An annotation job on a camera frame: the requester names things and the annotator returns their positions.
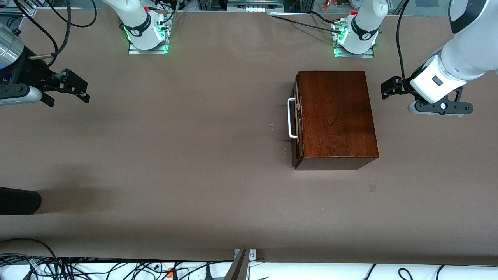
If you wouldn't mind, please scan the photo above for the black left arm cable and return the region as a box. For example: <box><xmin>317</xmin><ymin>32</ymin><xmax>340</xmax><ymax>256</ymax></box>
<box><xmin>396</xmin><ymin>0</ymin><xmax>411</xmax><ymax>92</ymax></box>

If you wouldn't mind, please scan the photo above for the black looped cable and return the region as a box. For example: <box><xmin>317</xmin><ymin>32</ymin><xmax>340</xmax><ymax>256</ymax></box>
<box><xmin>46</xmin><ymin>0</ymin><xmax>98</xmax><ymax>28</ymax></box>

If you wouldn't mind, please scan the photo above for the black cylinder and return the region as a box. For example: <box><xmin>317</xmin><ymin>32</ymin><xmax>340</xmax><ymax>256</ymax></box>
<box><xmin>0</xmin><ymin>187</ymin><xmax>42</xmax><ymax>215</ymax></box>

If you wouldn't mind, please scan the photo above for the thick black cable with plug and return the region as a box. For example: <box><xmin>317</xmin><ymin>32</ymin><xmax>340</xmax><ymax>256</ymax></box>
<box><xmin>29</xmin><ymin>0</ymin><xmax>73</xmax><ymax>61</ymax></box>

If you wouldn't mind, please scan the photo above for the tangled black cable bundle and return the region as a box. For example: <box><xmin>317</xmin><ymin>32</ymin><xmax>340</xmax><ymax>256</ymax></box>
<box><xmin>0</xmin><ymin>238</ymin><xmax>234</xmax><ymax>280</ymax></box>

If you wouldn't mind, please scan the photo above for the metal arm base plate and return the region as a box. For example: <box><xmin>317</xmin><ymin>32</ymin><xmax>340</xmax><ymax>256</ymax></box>
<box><xmin>333</xmin><ymin>21</ymin><xmax>375</xmax><ymax>58</ymax></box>
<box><xmin>128</xmin><ymin>16</ymin><xmax>169</xmax><ymax>54</ymax></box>

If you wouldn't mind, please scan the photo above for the wooden drawer with white handle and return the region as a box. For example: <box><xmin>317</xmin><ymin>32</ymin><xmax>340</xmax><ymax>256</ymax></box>
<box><xmin>287</xmin><ymin>76</ymin><xmax>303</xmax><ymax>168</ymax></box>

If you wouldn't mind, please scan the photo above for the dark brown wooden cabinet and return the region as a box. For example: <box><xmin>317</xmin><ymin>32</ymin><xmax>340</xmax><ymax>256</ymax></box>
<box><xmin>292</xmin><ymin>70</ymin><xmax>379</xmax><ymax>171</ymax></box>

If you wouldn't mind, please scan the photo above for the metal bracket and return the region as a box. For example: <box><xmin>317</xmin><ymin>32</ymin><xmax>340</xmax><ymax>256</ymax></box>
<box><xmin>224</xmin><ymin>248</ymin><xmax>257</xmax><ymax>280</ymax></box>

